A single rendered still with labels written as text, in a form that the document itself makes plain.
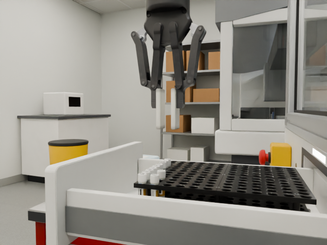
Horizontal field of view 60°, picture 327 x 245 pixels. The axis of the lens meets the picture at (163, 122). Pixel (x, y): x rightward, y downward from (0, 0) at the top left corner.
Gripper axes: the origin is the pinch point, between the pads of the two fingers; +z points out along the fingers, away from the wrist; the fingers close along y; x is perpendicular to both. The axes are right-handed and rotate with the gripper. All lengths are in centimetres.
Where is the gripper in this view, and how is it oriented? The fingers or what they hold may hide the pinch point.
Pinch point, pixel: (168, 109)
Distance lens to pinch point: 49.6
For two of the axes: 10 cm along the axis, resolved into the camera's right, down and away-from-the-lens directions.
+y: 9.5, 0.1, -3.1
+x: 3.1, -0.5, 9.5
